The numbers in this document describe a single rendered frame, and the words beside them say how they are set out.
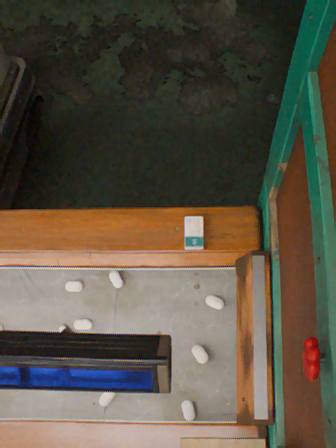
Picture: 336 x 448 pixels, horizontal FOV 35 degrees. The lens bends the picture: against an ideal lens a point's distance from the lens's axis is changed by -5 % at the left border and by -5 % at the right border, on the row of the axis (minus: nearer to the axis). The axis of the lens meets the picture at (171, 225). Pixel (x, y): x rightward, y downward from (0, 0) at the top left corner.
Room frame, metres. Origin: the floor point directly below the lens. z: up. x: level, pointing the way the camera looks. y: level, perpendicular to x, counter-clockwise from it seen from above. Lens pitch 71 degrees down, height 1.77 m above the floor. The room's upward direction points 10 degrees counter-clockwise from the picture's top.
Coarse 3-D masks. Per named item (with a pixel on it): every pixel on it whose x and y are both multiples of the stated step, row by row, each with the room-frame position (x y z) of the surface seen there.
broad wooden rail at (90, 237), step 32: (0, 224) 0.41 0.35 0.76; (32, 224) 0.40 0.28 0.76; (64, 224) 0.39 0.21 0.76; (96, 224) 0.37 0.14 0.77; (128, 224) 0.36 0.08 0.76; (160, 224) 0.35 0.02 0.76; (224, 224) 0.33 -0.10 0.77; (256, 224) 0.32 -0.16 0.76; (0, 256) 0.34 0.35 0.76; (32, 256) 0.33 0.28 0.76; (64, 256) 0.32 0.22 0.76; (96, 256) 0.31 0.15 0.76; (128, 256) 0.30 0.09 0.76; (160, 256) 0.29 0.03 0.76; (192, 256) 0.28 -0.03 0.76; (224, 256) 0.27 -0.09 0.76
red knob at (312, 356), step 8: (304, 344) 0.04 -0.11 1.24; (312, 344) 0.03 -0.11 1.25; (304, 352) 0.03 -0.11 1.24; (312, 352) 0.03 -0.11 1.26; (320, 352) 0.02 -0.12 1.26; (304, 360) 0.02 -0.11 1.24; (312, 360) 0.02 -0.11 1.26; (320, 360) 0.02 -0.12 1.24; (304, 368) 0.01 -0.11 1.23; (312, 368) 0.01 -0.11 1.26; (312, 376) 0.00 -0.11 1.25
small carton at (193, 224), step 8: (192, 216) 0.35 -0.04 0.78; (200, 216) 0.35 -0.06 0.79; (192, 224) 0.33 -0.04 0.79; (200, 224) 0.33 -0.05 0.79; (192, 232) 0.32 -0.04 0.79; (200, 232) 0.31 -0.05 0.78; (192, 240) 0.30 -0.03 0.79; (200, 240) 0.30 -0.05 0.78; (192, 248) 0.29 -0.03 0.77; (200, 248) 0.29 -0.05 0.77
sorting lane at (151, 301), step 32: (0, 288) 0.28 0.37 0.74; (32, 288) 0.27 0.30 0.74; (64, 288) 0.26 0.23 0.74; (96, 288) 0.25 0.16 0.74; (128, 288) 0.24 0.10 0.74; (160, 288) 0.23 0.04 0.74; (192, 288) 0.22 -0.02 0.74; (224, 288) 0.21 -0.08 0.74; (0, 320) 0.22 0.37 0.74; (32, 320) 0.21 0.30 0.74; (64, 320) 0.20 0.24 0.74; (96, 320) 0.19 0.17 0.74; (128, 320) 0.18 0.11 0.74; (160, 320) 0.17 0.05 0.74; (192, 320) 0.16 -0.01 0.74; (224, 320) 0.15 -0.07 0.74; (192, 352) 0.10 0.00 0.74; (224, 352) 0.09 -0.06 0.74; (192, 384) 0.04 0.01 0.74; (224, 384) 0.03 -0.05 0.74; (0, 416) 0.03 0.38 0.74; (32, 416) 0.02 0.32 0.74; (64, 416) 0.01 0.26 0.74; (96, 416) 0.00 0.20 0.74; (128, 416) 0.00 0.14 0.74; (160, 416) -0.01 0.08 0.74; (224, 416) -0.03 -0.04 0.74
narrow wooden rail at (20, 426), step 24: (0, 432) 0.01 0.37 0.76; (24, 432) 0.00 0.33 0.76; (48, 432) -0.01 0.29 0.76; (72, 432) -0.02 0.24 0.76; (96, 432) -0.02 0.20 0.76; (120, 432) -0.03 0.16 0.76; (144, 432) -0.04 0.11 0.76; (168, 432) -0.04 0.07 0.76; (192, 432) -0.05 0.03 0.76; (216, 432) -0.06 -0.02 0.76; (240, 432) -0.07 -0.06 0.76; (264, 432) -0.07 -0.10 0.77
